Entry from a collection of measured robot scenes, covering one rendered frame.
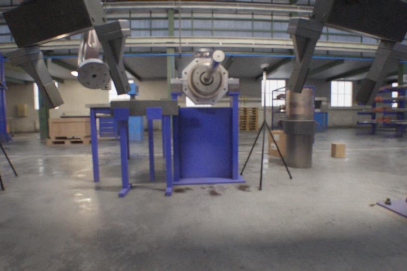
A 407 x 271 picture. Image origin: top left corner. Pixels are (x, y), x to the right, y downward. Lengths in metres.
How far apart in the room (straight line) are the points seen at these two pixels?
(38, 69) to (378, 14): 0.51
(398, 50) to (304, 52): 0.15
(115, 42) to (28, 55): 0.14
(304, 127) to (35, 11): 2.99
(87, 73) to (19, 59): 1.08
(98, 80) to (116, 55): 1.19
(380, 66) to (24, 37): 0.54
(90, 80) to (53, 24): 1.17
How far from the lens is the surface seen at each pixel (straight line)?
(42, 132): 9.87
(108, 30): 0.34
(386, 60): 0.43
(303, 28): 0.34
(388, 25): 0.41
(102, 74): 1.52
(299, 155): 3.18
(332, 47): 10.24
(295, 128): 3.11
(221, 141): 2.46
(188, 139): 2.42
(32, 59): 0.43
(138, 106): 2.06
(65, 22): 0.36
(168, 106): 2.02
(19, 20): 0.41
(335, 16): 0.35
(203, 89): 2.16
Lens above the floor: 0.69
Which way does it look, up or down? 4 degrees down
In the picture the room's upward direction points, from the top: 1 degrees counter-clockwise
